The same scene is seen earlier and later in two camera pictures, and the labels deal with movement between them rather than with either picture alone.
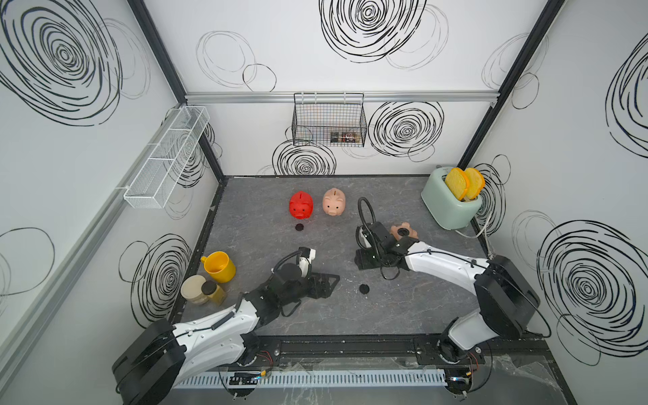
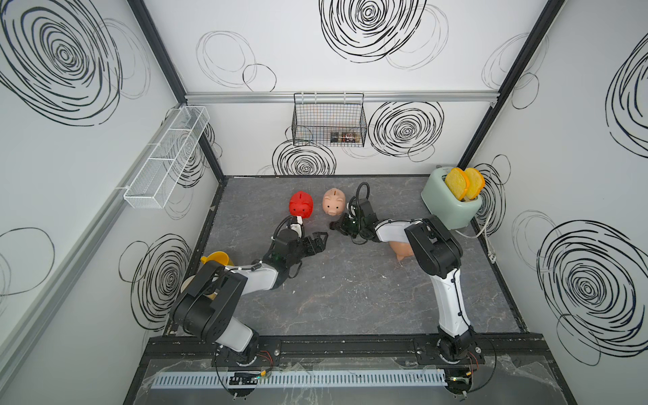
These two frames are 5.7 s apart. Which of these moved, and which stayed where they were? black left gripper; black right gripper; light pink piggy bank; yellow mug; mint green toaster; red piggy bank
Moved: black right gripper; black left gripper
Stayed: light pink piggy bank; yellow mug; mint green toaster; red piggy bank
